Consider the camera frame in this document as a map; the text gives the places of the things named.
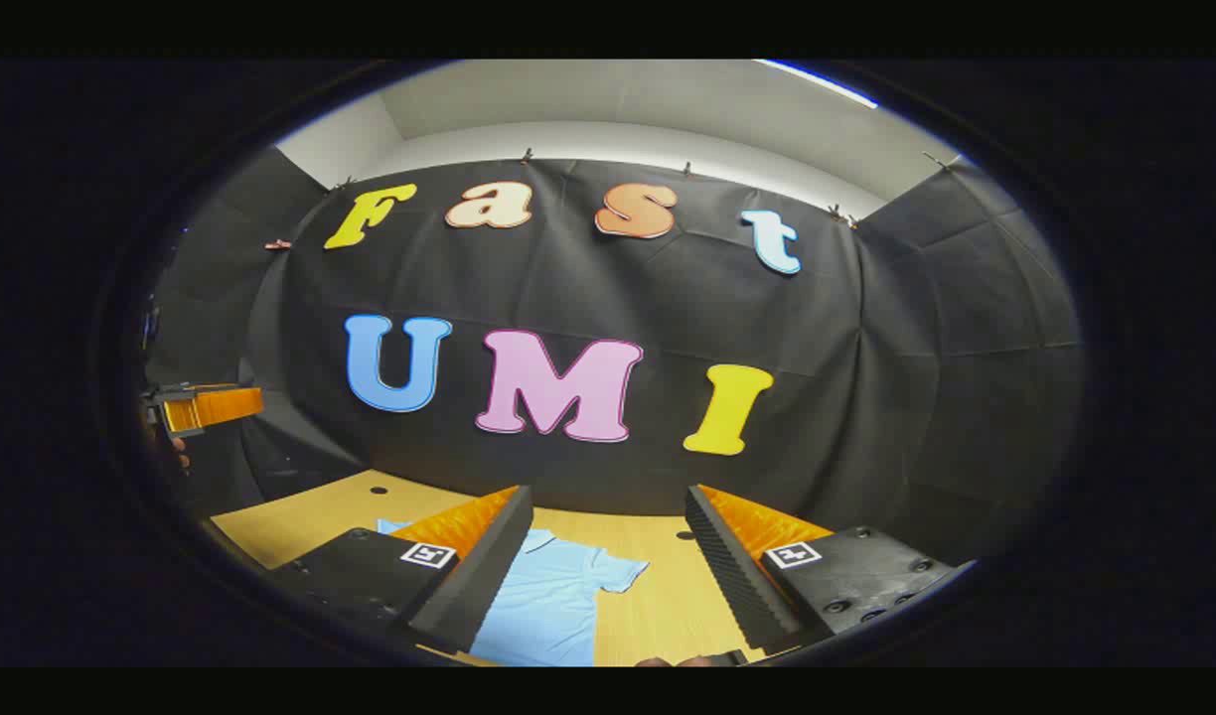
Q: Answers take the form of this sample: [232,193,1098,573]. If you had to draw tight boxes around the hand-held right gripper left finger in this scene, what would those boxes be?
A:
[268,485,535,656]

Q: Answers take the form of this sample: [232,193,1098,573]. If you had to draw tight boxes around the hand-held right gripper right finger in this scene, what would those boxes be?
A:
[684,484,959,660]

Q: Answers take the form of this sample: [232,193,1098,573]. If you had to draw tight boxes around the light blue T-shirt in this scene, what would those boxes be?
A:
[377,518,651,667]

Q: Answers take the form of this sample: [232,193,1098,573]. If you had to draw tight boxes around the black backdrop cloth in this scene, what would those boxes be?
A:
[141,144,1084,569]

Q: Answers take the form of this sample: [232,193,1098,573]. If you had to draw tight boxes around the ceiling light strip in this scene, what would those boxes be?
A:
[755,60,880,109]

